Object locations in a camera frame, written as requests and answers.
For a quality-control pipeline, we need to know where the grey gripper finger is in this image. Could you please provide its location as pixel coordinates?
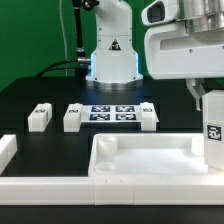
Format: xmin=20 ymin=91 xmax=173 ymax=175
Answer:
xmin=186 ymin=78 xmax=206 ymax=111

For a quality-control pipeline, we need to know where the black cable bundle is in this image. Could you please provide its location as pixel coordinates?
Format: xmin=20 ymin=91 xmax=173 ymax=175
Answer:
xmin=35 ymin=59 xmax=92 ymax=78

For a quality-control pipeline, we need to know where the fiducial marker plate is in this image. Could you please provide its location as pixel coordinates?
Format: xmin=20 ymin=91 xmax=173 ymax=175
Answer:
xmin=81 ymin=105 xmax=141 ymax=123

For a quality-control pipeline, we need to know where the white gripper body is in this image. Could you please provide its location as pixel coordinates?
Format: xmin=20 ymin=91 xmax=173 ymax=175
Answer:
xmin=141 ymin=0 xmax=224 ymax=79

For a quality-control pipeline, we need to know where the white desk top tray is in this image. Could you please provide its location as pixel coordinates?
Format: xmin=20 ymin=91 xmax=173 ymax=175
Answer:
xmin=87 ymin=133 xmax=224 ymax=178

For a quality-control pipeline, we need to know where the white left fence block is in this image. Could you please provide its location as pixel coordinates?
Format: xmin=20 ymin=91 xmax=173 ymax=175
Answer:
xmin=0 ymin=135 xmax=17 ymax=175

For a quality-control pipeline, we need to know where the white front fence bar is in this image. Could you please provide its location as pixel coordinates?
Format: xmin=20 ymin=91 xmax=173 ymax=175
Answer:
xmin=0 ymin=176 xmax=224 ymax=205

